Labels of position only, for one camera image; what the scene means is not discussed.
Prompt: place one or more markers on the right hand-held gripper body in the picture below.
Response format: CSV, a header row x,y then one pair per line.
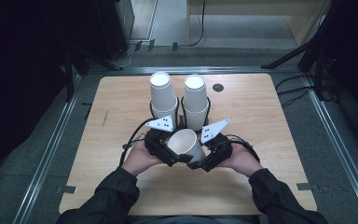
x,y
220,147

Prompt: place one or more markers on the dark cabinet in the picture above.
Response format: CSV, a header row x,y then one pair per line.
x,y
116,25

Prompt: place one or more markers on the grey tape piece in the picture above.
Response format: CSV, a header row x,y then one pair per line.
x,y
67,189
306,186

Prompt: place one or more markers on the black tripod stand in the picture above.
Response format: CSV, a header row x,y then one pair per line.
x,y
74,62
318,46

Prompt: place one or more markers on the person's left hand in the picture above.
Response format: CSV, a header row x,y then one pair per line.
x,y
141,161

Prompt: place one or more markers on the stack of white paper cups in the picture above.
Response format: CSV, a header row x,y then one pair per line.
x,y
163,93
195,102

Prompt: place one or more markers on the light wooden furniture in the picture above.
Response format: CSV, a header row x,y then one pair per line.
x,y
304,21

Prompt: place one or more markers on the person's right hand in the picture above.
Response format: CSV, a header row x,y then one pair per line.
x,y
244,163

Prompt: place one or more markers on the metal floor rail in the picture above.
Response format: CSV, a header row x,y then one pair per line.
x,y
48,155
338,149
199,70

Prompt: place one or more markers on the single white paper cup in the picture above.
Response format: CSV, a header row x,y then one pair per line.
x,y
183,142

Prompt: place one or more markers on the round black table grommet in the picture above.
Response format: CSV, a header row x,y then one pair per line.
x,y
218,87

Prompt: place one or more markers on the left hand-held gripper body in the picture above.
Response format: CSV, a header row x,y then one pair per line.
x,y
155,141

